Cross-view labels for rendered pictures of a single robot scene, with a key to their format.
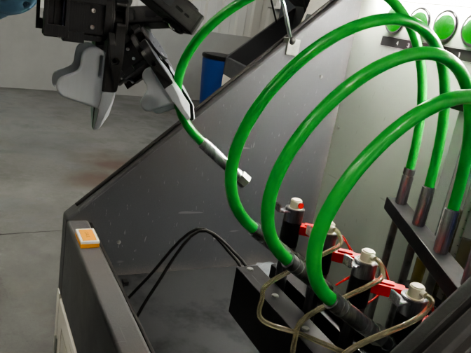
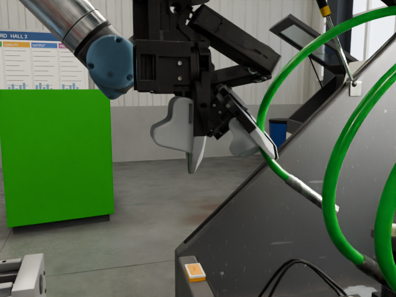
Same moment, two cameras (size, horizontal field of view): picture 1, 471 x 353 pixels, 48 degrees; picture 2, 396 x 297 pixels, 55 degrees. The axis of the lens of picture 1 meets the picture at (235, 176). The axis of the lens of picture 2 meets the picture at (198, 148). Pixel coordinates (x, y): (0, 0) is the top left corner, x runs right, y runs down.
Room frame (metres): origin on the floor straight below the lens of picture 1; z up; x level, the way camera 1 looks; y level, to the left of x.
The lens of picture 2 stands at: (0.15, 0.03, 1.30)
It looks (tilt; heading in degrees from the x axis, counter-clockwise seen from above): 9 degrees down; 16
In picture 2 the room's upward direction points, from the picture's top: straight up
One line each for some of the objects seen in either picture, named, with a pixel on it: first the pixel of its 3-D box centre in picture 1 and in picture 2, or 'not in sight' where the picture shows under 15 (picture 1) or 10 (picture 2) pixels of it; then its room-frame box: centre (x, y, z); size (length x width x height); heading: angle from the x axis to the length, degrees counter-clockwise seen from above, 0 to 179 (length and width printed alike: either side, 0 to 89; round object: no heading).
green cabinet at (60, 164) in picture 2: not in sight; (56, 153); (3.40, 2.47, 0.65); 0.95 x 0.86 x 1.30; 130
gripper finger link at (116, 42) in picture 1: (109, 49); (197, 96); (0.56, 0.15, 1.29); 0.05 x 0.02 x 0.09; 29
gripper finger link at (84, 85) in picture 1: (85, 89); (178, 137); (0.55, 0.17, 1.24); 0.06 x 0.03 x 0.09; 119
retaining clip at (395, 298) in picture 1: (404, 295); not in sight; (0.50, -0.19, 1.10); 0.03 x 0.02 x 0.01; 119
